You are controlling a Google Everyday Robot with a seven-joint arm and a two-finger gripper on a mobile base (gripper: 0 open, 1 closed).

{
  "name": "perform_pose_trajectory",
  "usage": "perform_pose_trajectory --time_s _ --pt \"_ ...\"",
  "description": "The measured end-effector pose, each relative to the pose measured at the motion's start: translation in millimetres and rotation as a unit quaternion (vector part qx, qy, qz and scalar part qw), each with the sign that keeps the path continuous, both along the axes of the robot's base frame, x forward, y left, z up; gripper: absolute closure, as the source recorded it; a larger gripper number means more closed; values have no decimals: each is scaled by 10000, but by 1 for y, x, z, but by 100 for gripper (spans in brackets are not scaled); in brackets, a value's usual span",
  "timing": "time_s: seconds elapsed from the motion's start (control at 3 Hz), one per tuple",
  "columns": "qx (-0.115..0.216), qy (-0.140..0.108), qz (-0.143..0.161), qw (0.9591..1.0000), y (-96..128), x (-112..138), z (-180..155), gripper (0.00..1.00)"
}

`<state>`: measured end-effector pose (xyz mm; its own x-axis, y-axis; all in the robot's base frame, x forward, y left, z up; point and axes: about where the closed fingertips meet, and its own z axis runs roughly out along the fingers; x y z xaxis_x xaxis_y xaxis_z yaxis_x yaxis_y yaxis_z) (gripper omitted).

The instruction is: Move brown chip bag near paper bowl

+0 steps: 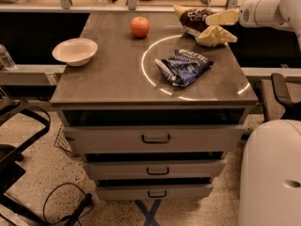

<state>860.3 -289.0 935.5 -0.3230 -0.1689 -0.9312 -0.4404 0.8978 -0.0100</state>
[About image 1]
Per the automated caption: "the black office chair right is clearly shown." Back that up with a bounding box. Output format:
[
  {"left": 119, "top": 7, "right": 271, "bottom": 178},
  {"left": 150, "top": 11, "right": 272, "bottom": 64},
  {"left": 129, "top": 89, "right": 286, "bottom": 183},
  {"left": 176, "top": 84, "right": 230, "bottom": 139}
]
[{"left": 261, "top": 73, "right": 301, "bottom": 121}]

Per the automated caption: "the grey drawer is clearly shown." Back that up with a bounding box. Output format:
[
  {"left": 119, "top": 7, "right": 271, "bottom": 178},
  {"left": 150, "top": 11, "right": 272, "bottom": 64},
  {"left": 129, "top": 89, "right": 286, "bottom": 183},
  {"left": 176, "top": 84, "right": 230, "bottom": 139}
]
[
  {"left": 84, "top": 159, "right": 226, "bottom": 180},
  {"left": 96, "top": 184, "right": 213, "bottom": 201},
  {"left": 64, "top": 125, "right": 245, "bottom": 153}
]

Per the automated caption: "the top grey drawer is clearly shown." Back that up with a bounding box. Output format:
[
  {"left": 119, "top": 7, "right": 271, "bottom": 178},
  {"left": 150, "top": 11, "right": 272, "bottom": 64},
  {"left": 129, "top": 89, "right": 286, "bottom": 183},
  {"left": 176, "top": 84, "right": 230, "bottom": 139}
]
[{"left": 64, "top": 125, "right": 245, "bottom": 153}]

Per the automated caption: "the black office chair left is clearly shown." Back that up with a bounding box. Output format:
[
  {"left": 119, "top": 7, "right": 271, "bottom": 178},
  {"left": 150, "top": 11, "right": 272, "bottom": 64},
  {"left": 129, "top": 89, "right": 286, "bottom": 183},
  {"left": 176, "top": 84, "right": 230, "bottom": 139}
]
[{"left": 0, "top": 99, "right": 51, "bottom": 226}]

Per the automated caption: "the white paper bowl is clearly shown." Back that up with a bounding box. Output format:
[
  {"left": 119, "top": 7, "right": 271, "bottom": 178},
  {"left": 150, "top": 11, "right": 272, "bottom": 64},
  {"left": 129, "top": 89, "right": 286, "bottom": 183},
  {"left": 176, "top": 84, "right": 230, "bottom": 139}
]
[{"left": 52, "top": 38, "right": 98, "bottom": 67}]

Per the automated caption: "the wire mesh basket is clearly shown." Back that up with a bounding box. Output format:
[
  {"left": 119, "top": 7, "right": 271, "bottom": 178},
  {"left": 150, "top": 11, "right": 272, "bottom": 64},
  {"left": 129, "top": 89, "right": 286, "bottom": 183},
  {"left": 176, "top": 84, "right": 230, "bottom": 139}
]
[{"left": 54, "top": 125, "right": 79, "bottom": 159}]

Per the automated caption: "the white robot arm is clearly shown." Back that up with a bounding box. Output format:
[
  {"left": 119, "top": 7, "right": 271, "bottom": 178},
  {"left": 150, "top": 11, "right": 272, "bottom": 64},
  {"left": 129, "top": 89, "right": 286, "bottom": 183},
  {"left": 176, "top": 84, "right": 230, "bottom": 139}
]
[{"left": 205, "top": 0, "right": 301, "bottom": 226}]

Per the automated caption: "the grey drawer cabinet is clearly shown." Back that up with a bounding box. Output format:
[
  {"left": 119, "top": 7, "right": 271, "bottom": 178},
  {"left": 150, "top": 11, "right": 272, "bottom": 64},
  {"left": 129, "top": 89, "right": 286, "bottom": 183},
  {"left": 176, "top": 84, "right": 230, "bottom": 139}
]
[{"left": 51, "top": 13, "right": 258, "bottom": 188}]

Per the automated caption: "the bottom grey drawer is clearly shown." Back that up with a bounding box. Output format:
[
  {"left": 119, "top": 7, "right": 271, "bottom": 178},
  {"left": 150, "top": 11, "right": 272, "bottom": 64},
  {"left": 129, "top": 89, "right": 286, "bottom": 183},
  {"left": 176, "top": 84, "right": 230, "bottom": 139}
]
[{"left": 96, "top": 184, "right": 213, "bottom": 201}]

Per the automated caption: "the clear plastic water bottle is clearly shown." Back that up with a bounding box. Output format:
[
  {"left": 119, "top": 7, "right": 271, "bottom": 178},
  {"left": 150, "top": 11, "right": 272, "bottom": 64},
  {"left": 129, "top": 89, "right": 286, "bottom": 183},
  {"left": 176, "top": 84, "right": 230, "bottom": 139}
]
[{"left": 0, "top": 44, "right": 16, "bottom": 70}]

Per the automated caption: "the blue chip bag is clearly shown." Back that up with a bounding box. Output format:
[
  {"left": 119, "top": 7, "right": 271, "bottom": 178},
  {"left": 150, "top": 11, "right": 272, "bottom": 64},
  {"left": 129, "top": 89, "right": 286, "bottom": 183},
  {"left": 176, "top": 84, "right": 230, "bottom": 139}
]
[{"left": 154, "top": 49, "right": 214, "bottom": 88}]

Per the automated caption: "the red apple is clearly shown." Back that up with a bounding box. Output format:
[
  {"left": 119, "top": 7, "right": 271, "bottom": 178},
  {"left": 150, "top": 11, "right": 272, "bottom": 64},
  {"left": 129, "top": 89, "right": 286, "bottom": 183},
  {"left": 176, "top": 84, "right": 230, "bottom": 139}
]
[{"left": 130, "top": 16, "right": 151, "bottom": 39}]

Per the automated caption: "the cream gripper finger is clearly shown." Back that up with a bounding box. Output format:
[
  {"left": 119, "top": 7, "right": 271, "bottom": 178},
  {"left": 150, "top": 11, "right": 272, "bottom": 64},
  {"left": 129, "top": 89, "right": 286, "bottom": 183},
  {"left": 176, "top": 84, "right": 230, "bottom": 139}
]
[
  {"left": 205, "top": 8, "right": 239, "bottom": 25},
  {"left": 196, "top": 25, "right": 237, "bottom": 47}
]

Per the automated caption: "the brown chip bag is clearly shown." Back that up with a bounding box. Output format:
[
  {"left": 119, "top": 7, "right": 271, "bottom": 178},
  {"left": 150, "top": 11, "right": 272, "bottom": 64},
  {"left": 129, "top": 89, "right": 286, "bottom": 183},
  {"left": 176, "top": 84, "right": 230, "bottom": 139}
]
[{"left": 173, "top": 5, "right": 213, "bottom": 37}]

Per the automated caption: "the middle grey drawer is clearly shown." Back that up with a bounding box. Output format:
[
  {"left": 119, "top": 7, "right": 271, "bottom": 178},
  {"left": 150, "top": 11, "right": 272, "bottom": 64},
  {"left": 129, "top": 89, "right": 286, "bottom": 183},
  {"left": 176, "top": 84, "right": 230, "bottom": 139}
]
[{"left": 84, "top": 159, "right": 226, "bottom": 180}]

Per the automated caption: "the black cable on floor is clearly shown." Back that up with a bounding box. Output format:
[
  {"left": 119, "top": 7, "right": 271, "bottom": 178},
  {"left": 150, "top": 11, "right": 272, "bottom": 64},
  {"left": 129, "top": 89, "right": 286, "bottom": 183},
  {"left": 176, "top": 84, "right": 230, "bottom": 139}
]
[{"left": 42, "top": 182, "right": 95, "bottom": 226}]

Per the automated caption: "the black office chair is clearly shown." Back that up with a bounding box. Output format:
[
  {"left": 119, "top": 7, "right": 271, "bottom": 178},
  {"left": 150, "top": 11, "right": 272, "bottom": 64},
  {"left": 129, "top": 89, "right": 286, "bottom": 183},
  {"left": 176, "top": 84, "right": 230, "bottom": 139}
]
[
  {"left": 0, "top": 99, "right": 51, "bottom": 226},
  {"left": 261, "top": 73, "right": 301, "bottom": 121}
]

